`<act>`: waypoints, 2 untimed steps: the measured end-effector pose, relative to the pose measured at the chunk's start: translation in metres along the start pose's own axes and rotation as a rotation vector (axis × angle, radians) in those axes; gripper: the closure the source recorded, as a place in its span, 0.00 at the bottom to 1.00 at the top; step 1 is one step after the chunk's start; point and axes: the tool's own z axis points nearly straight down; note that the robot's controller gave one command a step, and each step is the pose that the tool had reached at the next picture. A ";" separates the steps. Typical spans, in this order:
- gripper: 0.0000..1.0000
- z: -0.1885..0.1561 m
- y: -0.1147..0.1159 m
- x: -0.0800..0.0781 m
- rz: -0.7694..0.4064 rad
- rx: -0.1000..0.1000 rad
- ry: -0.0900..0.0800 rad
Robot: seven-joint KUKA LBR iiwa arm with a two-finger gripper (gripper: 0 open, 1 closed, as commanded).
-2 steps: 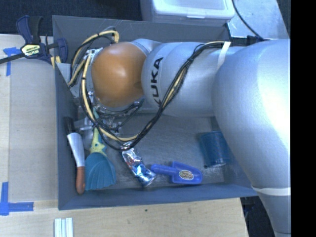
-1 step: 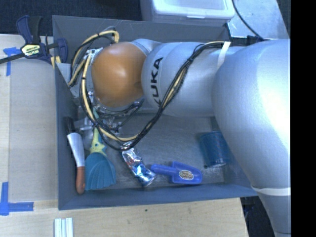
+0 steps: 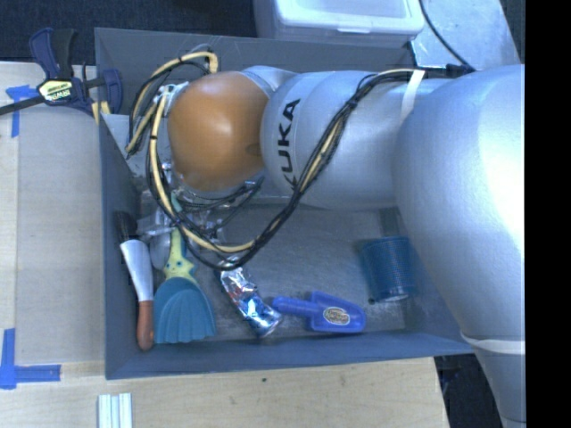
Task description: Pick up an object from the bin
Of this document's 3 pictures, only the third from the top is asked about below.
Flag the pale wood flat board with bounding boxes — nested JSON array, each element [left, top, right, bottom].
[[14, 103, 107, 367]]

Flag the crumpled silver foil packet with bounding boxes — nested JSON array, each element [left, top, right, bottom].
[[219, 266, 284, 340]]

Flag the grey metal bin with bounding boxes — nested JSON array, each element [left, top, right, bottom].
[[93, 27, 476, 381]]

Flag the blue mesh cup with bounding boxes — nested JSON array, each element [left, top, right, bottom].
[[359, 235, 421, 305]]

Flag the paint brush with red-brown handle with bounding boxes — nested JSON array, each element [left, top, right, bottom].
[[114, 210, 157, 353]]

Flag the blue toy shovel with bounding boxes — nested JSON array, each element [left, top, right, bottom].
[[271, 290, 368, 334]]

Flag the blue scoop with yellow handle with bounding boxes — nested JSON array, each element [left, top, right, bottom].
[[153, 226, 219, 345]]

